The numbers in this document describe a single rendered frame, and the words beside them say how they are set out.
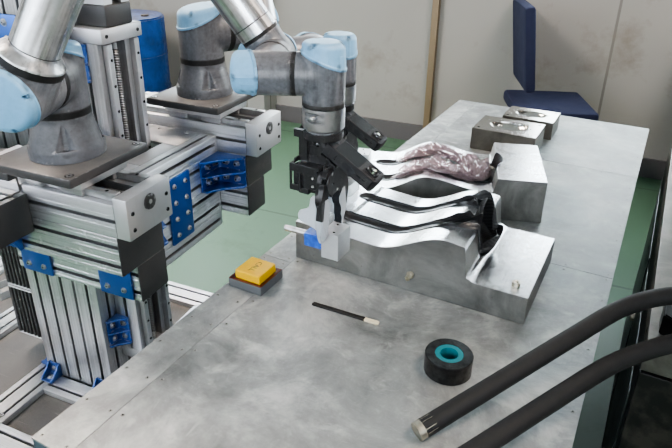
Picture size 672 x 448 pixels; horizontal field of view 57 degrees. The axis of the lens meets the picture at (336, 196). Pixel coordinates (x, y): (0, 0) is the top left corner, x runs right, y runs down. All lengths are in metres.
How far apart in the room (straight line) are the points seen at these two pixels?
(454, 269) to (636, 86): 3.04
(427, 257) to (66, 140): 0.74
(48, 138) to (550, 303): 1.03
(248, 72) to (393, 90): 3.36
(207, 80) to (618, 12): 2.86
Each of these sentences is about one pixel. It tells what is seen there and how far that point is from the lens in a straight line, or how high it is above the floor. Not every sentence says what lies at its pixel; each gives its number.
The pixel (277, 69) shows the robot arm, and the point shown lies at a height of 1.26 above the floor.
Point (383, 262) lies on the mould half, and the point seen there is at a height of 0.85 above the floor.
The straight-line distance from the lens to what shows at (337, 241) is 1.14.
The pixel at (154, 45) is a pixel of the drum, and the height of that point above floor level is 0.60.
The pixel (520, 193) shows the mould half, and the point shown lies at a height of 0.88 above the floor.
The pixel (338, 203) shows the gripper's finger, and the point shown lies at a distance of 1.16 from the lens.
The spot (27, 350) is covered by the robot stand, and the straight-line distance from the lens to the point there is 2.26.
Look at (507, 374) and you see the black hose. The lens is 1.02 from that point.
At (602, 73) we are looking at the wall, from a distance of 4.12.
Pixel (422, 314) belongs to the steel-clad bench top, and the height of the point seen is 0.80.
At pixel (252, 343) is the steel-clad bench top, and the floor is 0.80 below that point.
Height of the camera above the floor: 1.51
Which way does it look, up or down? 25 degrees down
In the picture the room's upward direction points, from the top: 1 degrees clockwise
